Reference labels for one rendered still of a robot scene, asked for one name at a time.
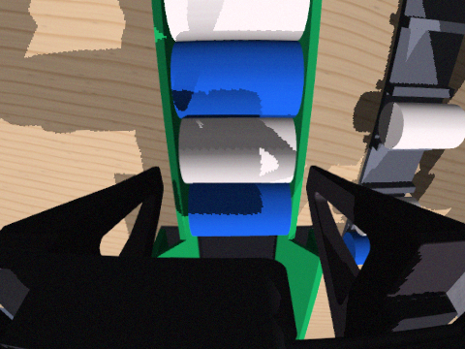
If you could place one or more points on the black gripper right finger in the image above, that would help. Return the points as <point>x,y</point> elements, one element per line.
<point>413,251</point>

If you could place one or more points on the blue cylinder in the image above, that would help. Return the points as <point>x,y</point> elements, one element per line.
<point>358,245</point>
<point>239,209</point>
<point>236,78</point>

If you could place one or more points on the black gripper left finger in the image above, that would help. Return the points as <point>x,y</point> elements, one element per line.
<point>78,226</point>

